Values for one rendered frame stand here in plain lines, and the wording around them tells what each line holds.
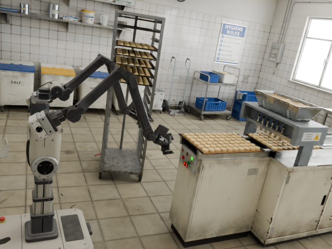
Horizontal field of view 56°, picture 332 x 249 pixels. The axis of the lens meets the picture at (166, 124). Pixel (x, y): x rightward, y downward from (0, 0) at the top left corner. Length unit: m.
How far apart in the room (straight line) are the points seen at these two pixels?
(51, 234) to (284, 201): 1.86
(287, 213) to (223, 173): 0.74
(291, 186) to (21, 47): 4.92
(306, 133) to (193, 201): 1.03
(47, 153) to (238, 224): 1.77
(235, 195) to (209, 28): 4.81
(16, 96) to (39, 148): 3.65
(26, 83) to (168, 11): 3.02
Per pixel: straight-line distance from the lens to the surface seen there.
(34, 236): 2.37
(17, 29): 6.09
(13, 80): 5.55
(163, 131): 1.97
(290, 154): 2.89
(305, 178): 2.92
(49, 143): 2.00
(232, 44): 7.34
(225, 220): 2.85
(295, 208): 3.04
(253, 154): 2.67
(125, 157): 3.86
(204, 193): 2.55
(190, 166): 2.47
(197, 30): 6.86
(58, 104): 5.68
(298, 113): 2.68
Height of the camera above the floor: 1.76
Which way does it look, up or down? 18 degrees down
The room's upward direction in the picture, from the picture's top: 9 degrees clockwise
